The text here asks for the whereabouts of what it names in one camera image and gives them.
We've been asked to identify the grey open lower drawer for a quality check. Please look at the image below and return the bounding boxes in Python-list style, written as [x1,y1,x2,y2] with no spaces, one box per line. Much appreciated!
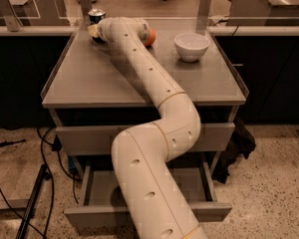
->
[65,159,232,228]

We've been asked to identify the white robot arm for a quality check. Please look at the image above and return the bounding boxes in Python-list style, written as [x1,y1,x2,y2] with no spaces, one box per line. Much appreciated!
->
[89,17,207,239]

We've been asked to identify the black bar on floor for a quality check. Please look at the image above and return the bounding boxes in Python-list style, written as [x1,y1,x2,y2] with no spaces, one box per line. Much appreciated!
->
[16,164,47,239]

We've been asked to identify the orange fruit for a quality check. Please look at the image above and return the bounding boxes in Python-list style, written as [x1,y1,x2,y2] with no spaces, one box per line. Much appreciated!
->
[143,28,155,47]

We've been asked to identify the white ceramic bowl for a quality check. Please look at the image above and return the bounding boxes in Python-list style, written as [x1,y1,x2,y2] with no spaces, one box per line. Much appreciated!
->
[174,33,210,62]

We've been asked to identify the grey drawer cabinet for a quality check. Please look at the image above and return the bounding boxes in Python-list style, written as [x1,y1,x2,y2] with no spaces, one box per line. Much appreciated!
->
[40,17,250,181]

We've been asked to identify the dark cloth on floor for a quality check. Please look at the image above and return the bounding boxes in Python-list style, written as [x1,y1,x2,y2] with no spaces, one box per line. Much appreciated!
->
[212,118,256,184]

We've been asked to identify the clear acrylic barrier panel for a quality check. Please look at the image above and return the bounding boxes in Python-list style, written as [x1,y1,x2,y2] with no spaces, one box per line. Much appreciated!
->
[9,0,299,31]

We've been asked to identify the grey upper drawer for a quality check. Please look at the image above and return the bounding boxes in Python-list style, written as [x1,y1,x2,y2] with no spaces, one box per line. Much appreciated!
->
[56,122,235,156]

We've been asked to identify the blue pepsi can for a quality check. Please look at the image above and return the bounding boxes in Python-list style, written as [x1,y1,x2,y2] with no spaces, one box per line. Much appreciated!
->
[88,8,106,43]

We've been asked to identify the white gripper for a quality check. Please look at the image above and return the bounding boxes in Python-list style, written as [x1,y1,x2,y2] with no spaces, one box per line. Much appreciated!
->
[88,18,116,42]

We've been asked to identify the black cable on floor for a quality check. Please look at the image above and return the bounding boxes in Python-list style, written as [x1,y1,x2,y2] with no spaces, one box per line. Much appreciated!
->
[0,126,83,239]

